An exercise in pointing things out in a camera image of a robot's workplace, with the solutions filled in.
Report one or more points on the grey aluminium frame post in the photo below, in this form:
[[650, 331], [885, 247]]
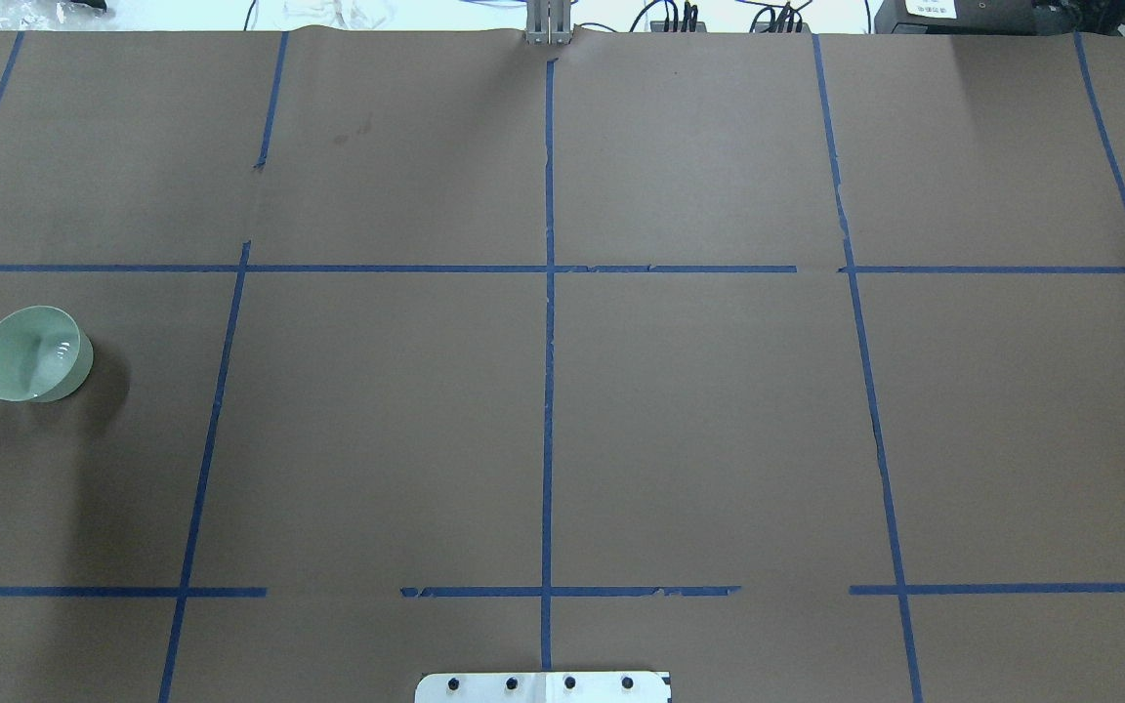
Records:
[[548, 22]]

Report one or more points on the light green ceramic bowl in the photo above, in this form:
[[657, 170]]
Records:
[[44, 355]]

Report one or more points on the black monitor base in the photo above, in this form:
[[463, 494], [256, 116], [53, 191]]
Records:
[[1004, 18]]

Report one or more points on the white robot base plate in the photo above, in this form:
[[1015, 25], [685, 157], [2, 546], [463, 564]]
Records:
[[582, 686]]

